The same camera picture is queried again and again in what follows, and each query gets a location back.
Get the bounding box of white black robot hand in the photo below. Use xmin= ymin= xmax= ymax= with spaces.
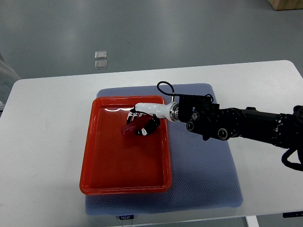
xmin=126 ymin=102 xmax=177 ymax=136

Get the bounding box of red pepper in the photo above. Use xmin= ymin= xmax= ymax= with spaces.
xmin=121 ymin=114 xmax=152 ymax=137

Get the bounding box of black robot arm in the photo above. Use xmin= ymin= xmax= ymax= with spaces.
xmin=121 ymin=90 xmax=303 ymax=171

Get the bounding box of red plastic tray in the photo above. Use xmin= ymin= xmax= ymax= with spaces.
xmin=80 ymin=96 xmax=172 ymax=195

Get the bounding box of lower metal floor plate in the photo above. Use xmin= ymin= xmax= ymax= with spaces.
xmin=95 ymin=60 xmax=107 ymax=70

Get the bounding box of metal floor plate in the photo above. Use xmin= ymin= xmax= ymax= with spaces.
xmin=95 ymin=60 xmax=107 ymax=70
xmin=95 ymin=51 xmax=107 ymax=59

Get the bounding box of upper metal floor plate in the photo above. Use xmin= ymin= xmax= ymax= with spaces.
xmin=95 ymin=51 xmax=107 ymax=59

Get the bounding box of blue-grey textured mat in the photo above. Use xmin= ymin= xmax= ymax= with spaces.
xmin=85 ymin=86 xmax=243 ymax=216

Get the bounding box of black mat label tag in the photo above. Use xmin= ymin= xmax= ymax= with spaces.
xmin=119 ymin=215 xmax=134 ymax=220

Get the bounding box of person in grey clothes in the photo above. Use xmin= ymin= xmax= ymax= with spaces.
xmin=0 ymin=54 xmax=21 ymax=112

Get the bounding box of white table leg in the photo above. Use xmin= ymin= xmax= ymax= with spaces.
xmin=245 ymin=216 xmax=259 ymax=227

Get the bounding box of cardboard box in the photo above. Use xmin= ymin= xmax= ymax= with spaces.
xmin=268 ymin=0 xmax=303 ymax=11

